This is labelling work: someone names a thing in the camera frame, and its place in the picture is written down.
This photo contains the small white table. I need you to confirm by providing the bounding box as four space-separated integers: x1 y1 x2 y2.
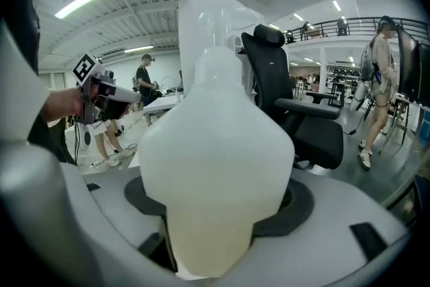
142 92 185 118

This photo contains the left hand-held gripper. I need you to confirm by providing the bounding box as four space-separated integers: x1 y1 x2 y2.
72 52 142 125

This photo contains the long tube ceiling light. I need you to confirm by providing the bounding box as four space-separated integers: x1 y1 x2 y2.
53 0 114 19

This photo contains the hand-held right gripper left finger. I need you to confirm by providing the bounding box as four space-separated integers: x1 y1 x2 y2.
62 164 177 273

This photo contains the black high-back office chair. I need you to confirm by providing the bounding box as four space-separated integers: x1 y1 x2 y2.
241 23 344 169

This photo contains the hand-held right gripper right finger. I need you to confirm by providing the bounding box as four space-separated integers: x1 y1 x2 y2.
221 171 411 287

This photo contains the translucent white plastic bottle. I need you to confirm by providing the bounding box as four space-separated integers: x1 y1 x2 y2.
138 8 296 280

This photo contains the black monitor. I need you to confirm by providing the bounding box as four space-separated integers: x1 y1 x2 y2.
418 42 430 105
396 23 421 105

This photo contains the black mezzanine railing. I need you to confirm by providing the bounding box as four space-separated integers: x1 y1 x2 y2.
285 17 430 43

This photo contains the person's black clothing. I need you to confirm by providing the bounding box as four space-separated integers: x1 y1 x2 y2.
13 0 77 165

